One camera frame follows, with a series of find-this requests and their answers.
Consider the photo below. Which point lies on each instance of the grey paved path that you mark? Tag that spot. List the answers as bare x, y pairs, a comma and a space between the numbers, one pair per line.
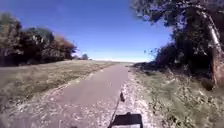
90, 93

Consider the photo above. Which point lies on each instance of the grass verge with leaves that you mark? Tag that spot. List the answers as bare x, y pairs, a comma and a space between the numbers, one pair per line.
180, 100

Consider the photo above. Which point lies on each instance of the dry grass field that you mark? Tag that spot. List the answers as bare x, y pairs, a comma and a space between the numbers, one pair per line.
36, 78

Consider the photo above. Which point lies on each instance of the row of trees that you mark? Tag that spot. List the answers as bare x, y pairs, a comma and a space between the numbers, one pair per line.
36, 48

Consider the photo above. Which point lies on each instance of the large tree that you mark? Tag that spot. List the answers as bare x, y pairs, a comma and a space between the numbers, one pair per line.
196, 36

